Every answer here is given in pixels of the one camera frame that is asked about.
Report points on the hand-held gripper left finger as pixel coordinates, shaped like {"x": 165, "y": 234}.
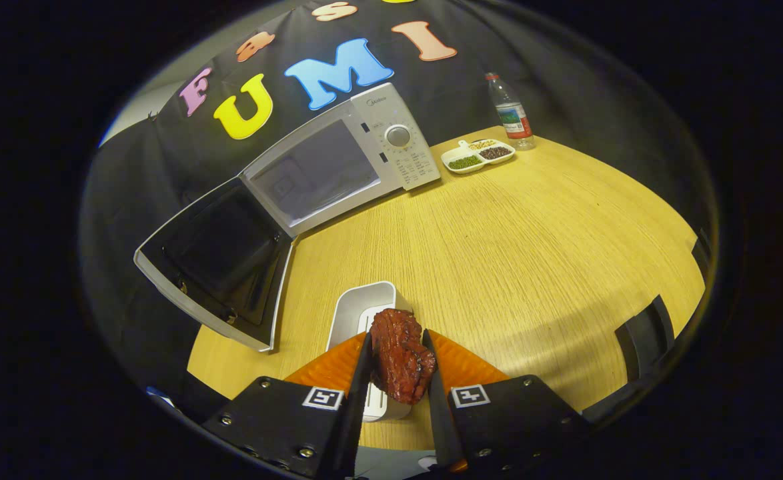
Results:
{"x": 355, "y": 413}

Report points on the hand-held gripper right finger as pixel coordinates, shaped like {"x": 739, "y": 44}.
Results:
{"x": 439, "y": 420}

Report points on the red meat piece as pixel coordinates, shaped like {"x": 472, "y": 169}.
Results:
{"x": 401, "y": 356}

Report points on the white toaster oven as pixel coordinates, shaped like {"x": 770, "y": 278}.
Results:
{"x": 411, "y": 166}

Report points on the white ribbed tray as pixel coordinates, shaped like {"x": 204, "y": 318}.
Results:
{"x": 365, "y": 300}

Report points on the black chair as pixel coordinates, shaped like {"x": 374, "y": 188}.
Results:
{"x": 701, "y": 253}
{"x": 645, "y": 340}

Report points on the white divided bean dish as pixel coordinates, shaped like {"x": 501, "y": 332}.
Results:
{"x": 465, "y": 162}

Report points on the clear plastic water bottle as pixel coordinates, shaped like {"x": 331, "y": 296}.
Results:
{"x": 513, "y": 116}

